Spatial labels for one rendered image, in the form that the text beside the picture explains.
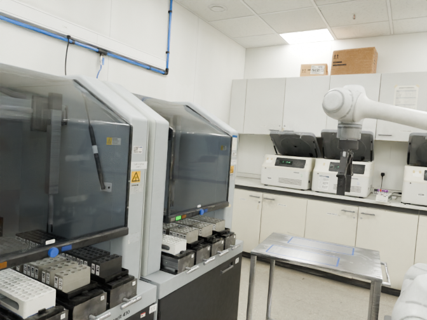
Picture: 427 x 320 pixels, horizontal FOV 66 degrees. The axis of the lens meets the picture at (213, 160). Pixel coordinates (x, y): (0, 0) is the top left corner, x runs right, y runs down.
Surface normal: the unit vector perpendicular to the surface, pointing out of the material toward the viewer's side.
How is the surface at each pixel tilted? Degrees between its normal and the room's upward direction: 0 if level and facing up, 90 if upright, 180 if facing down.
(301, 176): 90
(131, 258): 90
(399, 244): 90
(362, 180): 90
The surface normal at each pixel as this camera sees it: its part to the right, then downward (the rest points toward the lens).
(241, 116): -0.51, 0.01
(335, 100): -0.72, -0.04
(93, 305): 0.86, 0.08
